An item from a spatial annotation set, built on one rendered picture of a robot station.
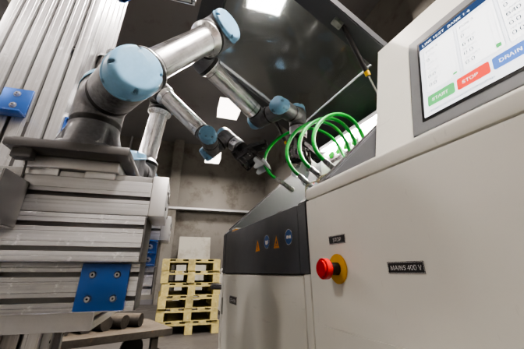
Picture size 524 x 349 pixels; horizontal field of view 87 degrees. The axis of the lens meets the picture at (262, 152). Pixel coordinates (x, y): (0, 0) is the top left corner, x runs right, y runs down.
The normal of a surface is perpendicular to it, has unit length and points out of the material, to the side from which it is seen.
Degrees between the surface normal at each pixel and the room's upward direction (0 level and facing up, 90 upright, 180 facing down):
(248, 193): 90
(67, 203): 90
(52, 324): 90
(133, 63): 96
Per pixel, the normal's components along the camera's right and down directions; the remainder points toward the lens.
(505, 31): -0.89, -0.37
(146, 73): 0.69, -0.19
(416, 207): -0.92, -0.15
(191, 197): 0.28, -0.38
